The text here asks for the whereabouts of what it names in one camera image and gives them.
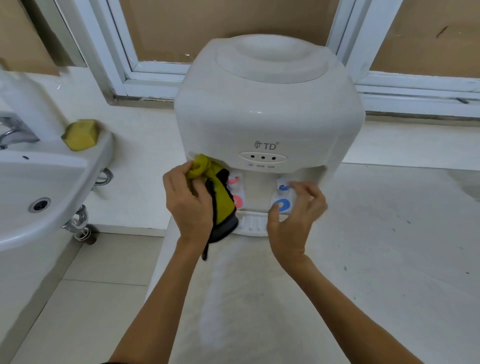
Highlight person's left hand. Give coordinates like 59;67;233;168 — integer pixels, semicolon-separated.
162;161;215;250

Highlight person's right hand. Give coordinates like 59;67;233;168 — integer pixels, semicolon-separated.
266;181;328;267

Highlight yellow grey cleaning cloth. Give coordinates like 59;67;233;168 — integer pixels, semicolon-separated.
186;153;240;262

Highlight white drip tray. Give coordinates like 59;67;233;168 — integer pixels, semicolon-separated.
231;209;273;238

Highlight white water dispenser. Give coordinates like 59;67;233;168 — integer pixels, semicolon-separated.
173;33;367;238

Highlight person's left forearm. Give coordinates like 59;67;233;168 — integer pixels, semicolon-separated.
108;239;205;364

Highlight person's right forearm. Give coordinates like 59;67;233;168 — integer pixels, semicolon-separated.
284;254;425;364

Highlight blue tap lever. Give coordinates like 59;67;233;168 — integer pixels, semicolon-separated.
270;176;301;217

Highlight red tap lever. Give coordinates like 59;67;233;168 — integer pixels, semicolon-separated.
226;172;247;211

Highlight chrome sink pipes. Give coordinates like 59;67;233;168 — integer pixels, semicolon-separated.
61;167;114;245

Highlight yellow sponge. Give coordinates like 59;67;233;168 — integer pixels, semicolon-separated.
61;119;101;152

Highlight white ceramic sink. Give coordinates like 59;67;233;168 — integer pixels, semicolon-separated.
0;69;115;253

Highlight metal sink drain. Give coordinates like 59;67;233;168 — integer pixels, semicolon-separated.
28;197;52;214

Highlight brown cardboard window cover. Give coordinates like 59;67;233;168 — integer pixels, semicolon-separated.
118;0;340;64
370;0;480;79

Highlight chrome faucet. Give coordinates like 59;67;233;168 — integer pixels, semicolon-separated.
0;111;41;151

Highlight large taped brown cardboard sheet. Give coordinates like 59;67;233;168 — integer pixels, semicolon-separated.
0;0;61;78

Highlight white window frame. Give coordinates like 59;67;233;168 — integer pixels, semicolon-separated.
52;0;480;119

